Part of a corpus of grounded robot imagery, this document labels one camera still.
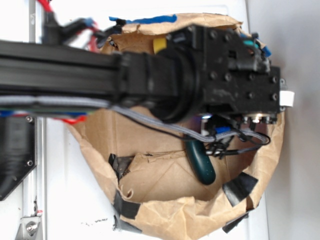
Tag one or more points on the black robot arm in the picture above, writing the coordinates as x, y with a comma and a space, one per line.
60, 79

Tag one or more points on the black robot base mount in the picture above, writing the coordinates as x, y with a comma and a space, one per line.
17, 152

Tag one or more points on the dark green oval case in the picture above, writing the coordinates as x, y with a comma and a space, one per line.
200, 162

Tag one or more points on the yellow sponge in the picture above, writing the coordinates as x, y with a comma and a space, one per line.
159, 44

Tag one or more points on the aluminium frame rail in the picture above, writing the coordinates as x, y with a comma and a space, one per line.
34, 185

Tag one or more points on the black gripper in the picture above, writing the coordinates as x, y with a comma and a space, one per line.
232, 76

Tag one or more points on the metal corner bracket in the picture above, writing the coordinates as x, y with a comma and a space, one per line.
30, 228

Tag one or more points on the brown paper bag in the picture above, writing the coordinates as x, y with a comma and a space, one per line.
147, 177

